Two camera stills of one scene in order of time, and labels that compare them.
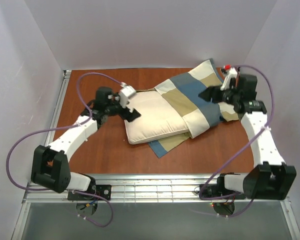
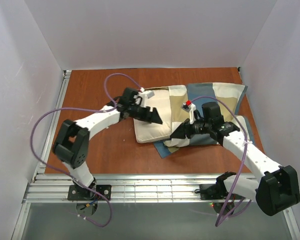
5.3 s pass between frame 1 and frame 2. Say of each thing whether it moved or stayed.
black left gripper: moved
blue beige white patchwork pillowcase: moved
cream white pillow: moved
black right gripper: moved
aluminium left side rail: stayed
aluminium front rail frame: stayed
